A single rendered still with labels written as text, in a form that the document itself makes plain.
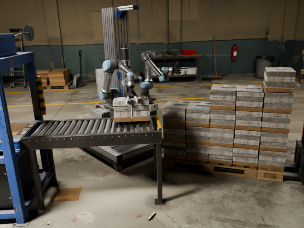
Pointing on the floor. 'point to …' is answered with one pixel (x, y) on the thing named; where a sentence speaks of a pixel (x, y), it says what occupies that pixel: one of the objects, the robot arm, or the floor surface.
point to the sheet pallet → (55, 78)
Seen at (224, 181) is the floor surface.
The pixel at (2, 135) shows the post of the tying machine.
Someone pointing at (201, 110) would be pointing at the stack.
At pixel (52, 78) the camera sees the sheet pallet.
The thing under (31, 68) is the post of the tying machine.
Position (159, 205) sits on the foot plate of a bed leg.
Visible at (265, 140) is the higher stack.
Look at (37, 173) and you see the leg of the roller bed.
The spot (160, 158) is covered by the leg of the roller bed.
